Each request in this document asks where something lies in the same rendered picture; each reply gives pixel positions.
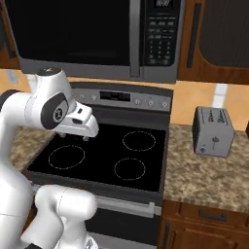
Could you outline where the black cupboard door handle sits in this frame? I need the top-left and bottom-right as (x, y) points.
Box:
(0, 9), (17, 60)
(186, 2), (202, 69)

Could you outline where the brown base cupboard door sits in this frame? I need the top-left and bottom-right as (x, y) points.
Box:
(158, 216), (249, 249)

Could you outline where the black microwave door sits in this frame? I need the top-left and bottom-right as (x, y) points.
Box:
(3, 0), (142, 81)

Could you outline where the black drawer handle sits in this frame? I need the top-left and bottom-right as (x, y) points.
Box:
(197, 209), (229, 223)

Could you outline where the black base cupboard handle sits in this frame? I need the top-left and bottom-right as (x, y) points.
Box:
(161, 223), (171, 249)

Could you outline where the grey wall socket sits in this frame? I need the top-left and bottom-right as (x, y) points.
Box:
(7, 70), (19, 86)

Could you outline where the grey toaster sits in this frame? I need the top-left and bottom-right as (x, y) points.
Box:
(192, 105), (235, 159)

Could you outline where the brown glass-front cupboard door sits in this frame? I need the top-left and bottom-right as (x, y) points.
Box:
(176, 0), (249, 86)
(0, 0), (21, 71)

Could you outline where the silver oven door handle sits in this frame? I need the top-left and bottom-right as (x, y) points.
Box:
(31, 184), (162, 219)

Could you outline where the brown drawer front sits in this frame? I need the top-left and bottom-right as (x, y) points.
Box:
(179, 201), (249, 231)

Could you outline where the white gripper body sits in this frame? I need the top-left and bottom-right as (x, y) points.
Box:
(58, 116), (100, 139)

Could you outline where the black oven door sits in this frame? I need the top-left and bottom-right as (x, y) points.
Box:
(85, 207), (162, 249)

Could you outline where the black glass-top stove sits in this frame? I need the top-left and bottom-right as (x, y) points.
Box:
(21, 81), (175, 249)

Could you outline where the grey black microwave oven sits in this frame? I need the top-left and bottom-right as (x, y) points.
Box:
(2, 0), (187, 85)

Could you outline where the grey microwave door handle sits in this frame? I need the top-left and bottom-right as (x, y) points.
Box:
(128, 0), (142, 80)

